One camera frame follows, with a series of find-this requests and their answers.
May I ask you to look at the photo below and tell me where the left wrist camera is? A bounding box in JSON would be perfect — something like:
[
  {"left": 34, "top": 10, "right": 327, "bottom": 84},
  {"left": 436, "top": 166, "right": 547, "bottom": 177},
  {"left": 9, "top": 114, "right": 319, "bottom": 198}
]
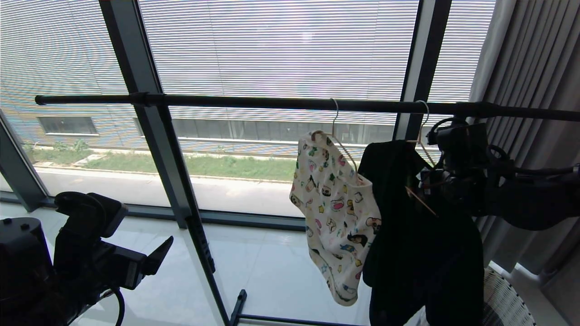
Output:
[{"left": 53, "top": 191, "right": 129, "bottom": 254}]

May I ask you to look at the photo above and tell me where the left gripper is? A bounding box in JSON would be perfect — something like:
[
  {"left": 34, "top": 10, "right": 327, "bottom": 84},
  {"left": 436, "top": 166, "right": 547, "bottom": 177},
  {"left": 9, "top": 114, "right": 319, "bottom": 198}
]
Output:
[{"left": 52, "top": 235, "right": 174, "bottom": 299}]

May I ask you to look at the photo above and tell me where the black clothes rack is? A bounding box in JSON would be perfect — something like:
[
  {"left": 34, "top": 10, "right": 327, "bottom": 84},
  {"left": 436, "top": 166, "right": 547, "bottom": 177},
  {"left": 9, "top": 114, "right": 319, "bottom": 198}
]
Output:
[{"left": 35, "top": 92, "right": 580, "bottom": 326}]

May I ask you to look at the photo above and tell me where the beige curtain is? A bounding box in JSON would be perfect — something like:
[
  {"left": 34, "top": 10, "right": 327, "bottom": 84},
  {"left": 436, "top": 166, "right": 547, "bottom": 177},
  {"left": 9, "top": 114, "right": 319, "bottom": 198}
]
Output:
[{"left": 469, "top": 0, "right": 580, "bottom": 277}]

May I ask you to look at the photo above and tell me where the white laundry basket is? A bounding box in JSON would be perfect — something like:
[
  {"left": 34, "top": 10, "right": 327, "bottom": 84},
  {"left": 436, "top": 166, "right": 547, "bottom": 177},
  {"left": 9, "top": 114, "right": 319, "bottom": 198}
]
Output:
[{"left": 415, "top": 267, "right": 536, "bottom": 326}]

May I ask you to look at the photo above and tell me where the window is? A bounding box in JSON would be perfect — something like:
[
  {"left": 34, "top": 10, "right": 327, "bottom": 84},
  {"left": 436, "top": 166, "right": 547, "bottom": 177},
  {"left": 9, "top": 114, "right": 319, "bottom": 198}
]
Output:
[{"left": 0, "top": 0, "right": 497, "bottom": 231}]

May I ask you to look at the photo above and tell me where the pink clothes hanger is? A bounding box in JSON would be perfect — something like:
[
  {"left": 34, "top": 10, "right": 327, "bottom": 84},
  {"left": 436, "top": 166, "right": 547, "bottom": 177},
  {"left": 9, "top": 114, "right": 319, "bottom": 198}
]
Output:
[
  {"left": 312, "top": 98, "right": 358, "bottom": 173},
  {"left": 405, "top": 101, "right": 439, "bottom": 218}
]

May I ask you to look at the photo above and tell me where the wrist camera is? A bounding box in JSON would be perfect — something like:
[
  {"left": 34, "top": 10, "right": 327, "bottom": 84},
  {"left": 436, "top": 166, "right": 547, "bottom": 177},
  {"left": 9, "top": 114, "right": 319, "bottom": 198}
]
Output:
[
  {"left": 53, "top": 191, "right": 129, "bottom": 254},
  {"left": 426, "top": 117, "right": 489, "bottom": 159}
]

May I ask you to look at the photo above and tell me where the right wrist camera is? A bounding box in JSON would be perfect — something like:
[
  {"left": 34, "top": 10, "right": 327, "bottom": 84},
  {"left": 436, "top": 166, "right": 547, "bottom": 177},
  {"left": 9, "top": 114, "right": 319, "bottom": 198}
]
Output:
[{"left": 426, "top": 117, "right": 489, "bottom": 159}]

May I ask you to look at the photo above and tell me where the cream printed garment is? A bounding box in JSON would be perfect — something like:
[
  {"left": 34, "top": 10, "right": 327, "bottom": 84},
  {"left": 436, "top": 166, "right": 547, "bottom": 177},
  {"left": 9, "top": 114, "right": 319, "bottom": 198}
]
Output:
[{"left": 289, "top": 130, "right": 382, "bottom": 307}]

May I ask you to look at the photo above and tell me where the black garment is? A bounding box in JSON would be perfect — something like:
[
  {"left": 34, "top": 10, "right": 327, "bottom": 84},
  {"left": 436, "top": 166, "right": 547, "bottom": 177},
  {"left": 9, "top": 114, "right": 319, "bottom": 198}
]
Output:
[{"left": 358, "top": 139, "right": 484, "bottom": 326}]

